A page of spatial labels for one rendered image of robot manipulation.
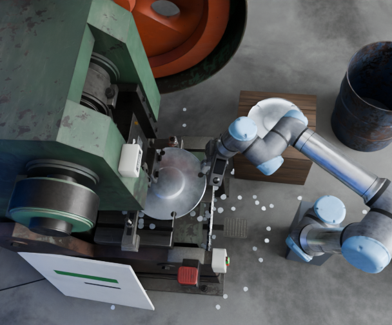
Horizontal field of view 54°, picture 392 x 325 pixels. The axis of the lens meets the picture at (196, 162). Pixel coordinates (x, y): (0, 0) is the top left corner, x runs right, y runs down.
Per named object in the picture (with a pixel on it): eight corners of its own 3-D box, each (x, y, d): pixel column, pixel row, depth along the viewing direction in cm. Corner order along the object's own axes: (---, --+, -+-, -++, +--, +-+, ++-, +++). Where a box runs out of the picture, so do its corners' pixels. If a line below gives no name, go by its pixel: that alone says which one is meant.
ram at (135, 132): (165, 151, 140) (146, 108, 113) (160, 191, 134) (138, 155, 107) (118, 150, 142) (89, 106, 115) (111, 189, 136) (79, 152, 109)
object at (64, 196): (118, 191, 101) (87, 156, 81) (110, 235, 97) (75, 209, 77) (38, 187, 104) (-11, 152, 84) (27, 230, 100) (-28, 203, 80)
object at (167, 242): (184, 144, 168) (182, 138, 162) (173, 249, 150) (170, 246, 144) (117, 142, 172) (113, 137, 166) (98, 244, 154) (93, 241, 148)
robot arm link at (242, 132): (251, 144, 113) (229, 124, 113) (235, 158, 122) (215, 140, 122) (265, 128, 117) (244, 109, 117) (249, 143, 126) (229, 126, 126)
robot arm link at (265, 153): (295, 149, 117) (269, 124, 117) (272, 175, 115) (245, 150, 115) (285, 155, 125) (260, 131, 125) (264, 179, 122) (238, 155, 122)
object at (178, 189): (126, 157, 153) (125, 156, 152) (197, 140, 152) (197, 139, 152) (135, 227, 141) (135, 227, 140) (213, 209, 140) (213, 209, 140)
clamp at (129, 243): (144, 208, 151) (137, 200, 142) (138, 251, 145) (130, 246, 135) (129, 207, 152) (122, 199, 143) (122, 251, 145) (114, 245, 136)
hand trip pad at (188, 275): (200, 270, 141) (198, 266, 135) (198, 287, 139) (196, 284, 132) (181, 269, 142) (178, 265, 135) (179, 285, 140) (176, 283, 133)
